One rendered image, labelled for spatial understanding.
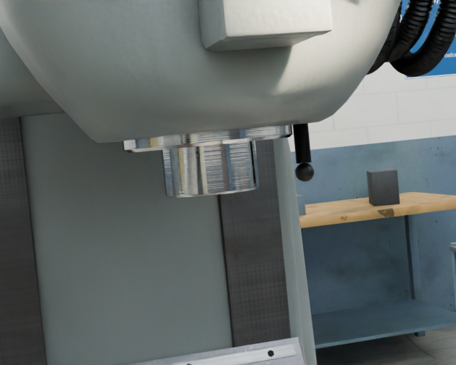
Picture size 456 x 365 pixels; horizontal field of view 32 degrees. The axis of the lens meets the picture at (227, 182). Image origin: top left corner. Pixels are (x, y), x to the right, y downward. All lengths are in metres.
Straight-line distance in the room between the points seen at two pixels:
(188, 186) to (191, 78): 0.08
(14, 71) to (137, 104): 0.18
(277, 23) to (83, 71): 0.09
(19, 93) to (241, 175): 0.17
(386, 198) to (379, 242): 0.77
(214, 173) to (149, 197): 0.40
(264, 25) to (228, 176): 0.12
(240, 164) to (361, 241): 4.65
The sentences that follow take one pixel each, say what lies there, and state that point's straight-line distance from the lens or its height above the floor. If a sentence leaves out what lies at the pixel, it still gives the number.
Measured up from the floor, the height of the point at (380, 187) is 0.98.
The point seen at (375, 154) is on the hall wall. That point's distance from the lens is 5.04.
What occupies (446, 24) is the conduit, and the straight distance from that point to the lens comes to 0.70.
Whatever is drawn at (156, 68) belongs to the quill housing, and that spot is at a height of 1.34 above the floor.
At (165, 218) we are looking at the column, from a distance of 0.78.
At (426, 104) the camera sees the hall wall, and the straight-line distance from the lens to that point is 5.22.
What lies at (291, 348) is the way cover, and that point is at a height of 1.09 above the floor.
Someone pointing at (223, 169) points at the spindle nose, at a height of 1.29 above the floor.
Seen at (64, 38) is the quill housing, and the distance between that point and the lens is 0.33.
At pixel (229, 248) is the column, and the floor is 1.20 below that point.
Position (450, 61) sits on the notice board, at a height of 1.66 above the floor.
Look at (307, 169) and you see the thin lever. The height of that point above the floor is 1.29.
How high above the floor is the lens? 1.31
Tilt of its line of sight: 3 degrees down
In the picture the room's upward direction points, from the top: 5 degrees counter-clockwise
